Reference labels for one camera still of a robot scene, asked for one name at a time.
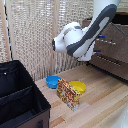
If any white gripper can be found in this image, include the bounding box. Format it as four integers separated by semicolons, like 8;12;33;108
87;33;106;63

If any short silver drawer handle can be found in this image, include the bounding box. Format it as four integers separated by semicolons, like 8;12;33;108
99;38;118;46

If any brown drawer with short handle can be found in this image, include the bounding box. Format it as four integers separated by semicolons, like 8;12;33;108
81;18;128;65

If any blue plastic bowl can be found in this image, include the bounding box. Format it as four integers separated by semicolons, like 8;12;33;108
45;75;63;90

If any yellow plastic bowl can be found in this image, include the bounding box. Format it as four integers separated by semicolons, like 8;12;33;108
68;80;88;96

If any colourful printed snack box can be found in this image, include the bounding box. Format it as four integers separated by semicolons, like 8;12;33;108
55;78;82;112

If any beige bamboo folding screen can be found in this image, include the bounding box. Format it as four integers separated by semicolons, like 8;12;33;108
0;0;128;82

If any black fabric storage box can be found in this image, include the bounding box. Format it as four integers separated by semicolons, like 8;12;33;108
0;59;52;128

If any long silver drawer handle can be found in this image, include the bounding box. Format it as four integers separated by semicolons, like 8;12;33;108
99;55;122;67

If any brown drawer with long handle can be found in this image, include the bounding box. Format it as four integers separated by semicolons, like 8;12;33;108
88;53;128;81

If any brown drawer cabinet black frame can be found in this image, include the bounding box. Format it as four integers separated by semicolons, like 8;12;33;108
81;11;128;83

